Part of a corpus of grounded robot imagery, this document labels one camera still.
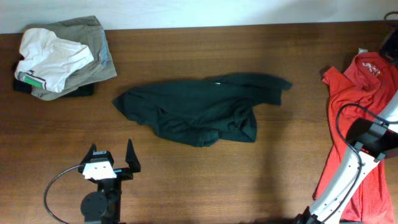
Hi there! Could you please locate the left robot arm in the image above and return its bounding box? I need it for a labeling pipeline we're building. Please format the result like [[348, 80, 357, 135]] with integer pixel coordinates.
[[78, 140, 141, 224]]

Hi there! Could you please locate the black folded garment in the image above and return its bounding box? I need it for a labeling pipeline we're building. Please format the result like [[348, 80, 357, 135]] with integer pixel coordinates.
[[12, 79, 95, 98]]

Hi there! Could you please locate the dark green t-shirt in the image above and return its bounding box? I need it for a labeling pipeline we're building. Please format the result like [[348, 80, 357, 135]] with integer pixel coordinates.
[[113, 73, 292, 147]]

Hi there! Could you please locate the white folded shirt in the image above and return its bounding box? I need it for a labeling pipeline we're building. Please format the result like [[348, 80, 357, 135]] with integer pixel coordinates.
[[14, 28, 94, 93]]

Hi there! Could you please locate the khaki folded garment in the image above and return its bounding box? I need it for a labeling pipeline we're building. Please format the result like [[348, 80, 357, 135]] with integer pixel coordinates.
[[28, 16, 117, 101]]

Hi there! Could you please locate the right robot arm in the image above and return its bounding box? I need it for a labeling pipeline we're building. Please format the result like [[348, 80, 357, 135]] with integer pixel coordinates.
[[294, 31, 397, 223]]

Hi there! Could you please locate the red t-shirt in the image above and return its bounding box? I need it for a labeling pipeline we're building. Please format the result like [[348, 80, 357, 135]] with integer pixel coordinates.
[[313, 52, 397, 224]]

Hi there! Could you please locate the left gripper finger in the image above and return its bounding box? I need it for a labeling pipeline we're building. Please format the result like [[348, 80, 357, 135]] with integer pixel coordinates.
[[125, 139, 141, 173], [80, 144, 96, 164]]

